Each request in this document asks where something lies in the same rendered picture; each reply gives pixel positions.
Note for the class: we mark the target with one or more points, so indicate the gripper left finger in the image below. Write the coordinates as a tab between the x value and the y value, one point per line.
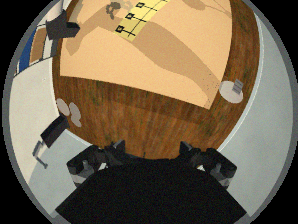
83	160

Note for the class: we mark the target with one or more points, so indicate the grey round floor disc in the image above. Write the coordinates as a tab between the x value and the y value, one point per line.
226	93
62	107
76	116

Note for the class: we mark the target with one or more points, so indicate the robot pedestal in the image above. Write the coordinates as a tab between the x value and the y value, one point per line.
60	28

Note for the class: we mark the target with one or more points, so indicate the pale yellow strip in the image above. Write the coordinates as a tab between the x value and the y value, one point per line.
136	30

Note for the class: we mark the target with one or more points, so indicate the blue box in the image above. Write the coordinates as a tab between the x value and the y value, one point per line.
26	55

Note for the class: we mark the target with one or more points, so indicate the black stand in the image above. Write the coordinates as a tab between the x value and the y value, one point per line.
55	131

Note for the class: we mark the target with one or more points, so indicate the grey ribbed block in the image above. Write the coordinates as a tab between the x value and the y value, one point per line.
237	86

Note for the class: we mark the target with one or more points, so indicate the pale wooden table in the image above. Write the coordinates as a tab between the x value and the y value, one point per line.
100	66

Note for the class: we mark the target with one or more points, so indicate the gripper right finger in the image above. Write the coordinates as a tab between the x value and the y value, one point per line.
216	163

